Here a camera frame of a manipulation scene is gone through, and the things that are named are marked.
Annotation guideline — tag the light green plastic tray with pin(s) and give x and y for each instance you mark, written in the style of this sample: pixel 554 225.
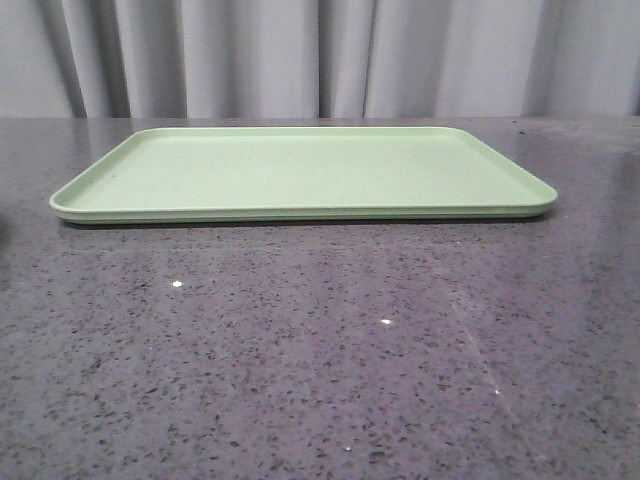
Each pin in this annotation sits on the light green plastic tray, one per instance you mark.
pixel 233 174

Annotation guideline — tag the grey pleated curtain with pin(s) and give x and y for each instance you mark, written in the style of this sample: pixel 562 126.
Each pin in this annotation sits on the grey pleated curtain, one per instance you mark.
pixel 318 59

